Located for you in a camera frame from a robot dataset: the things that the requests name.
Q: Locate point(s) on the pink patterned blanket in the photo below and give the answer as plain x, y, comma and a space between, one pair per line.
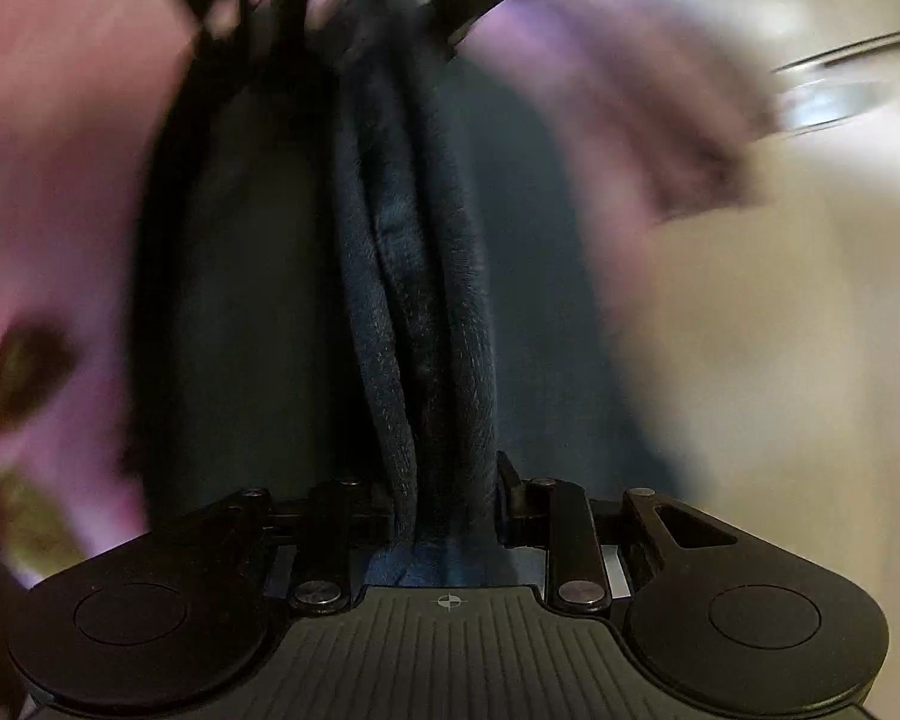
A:
45, 165

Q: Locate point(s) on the shiny metal bar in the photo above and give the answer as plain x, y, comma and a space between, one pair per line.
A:
847, 90

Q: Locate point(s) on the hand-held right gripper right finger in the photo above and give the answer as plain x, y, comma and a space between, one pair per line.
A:
514, 510

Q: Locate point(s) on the blue denim jeans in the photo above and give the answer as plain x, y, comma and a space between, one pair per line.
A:
270, 277

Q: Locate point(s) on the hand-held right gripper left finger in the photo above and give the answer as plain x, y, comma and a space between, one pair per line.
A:
367, 517

